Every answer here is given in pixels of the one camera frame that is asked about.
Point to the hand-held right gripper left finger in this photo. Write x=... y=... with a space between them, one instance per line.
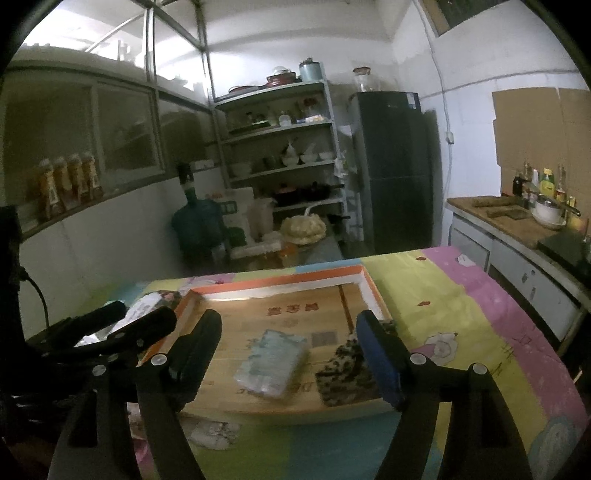
x=203 y=344

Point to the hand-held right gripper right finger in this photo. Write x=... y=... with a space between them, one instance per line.
x=376 y=355

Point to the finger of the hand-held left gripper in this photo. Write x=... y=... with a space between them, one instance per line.
x=99 y=316
x=147 y=323

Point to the leopard print cloth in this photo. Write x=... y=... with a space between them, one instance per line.
x=344 y=376

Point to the light teal towel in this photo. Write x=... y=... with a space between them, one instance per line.
x=272 y=364

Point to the wood-print tray with orange rim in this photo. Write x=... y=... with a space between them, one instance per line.
x=277 y=318

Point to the floral tissue pack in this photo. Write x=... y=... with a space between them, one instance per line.
x=150 y=303

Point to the blue water jug with pump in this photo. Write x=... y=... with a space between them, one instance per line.
x=196 y=224

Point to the white sack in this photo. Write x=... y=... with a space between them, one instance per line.
x=240 y=207

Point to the kitchen counter cabinet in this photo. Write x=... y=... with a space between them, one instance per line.
x=521 y=272

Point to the black wok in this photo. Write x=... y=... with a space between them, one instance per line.
x=300 y=194

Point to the dark refrigerator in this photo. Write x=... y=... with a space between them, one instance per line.
x=397 y=175

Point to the white metal shelf rack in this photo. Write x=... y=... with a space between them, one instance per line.
x=277 y=175

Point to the cleaver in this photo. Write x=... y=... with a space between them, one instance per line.
x=503 y=213

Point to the wooden rolling pin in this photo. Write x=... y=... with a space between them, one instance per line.
x=489 y=202

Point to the black induction cooker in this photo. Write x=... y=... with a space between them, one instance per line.
x=565 y=247

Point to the dark sauce bottle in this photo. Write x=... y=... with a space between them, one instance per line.
x=517 y=184

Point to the white bowl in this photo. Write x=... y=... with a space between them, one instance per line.
x=549 y=217

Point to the green and yellow bottle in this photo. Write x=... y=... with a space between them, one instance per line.
x=547 y=184

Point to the clear glass bottle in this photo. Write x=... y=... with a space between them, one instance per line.
x=561 y=184

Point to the cardboard sheet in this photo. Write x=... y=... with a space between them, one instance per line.
x=531 y=129

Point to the glass jar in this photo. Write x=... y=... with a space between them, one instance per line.
x=367 y=81

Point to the red pot with glass lid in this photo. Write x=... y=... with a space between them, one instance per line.
x=280 y=78

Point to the teal pot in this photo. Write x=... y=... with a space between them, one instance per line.
x=310 y=71

